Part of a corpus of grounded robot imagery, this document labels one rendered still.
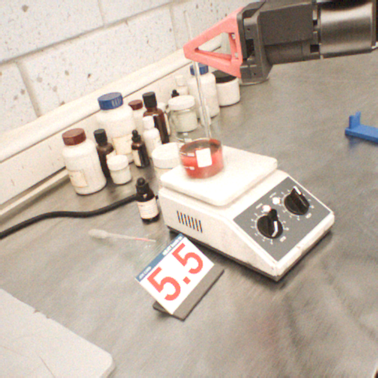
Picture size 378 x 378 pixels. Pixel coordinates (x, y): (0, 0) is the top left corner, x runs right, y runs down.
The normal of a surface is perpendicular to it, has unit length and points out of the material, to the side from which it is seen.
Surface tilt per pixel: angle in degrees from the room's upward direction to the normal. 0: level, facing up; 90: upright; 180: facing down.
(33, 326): 0
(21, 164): 90
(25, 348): 0
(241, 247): 90
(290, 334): 0
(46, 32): 90
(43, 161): 90
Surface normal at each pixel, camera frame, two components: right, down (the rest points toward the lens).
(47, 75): 0.79, 0.19
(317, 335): -0.17, -0.85
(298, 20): -0.32, 0.52
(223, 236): -0.70, 0.47
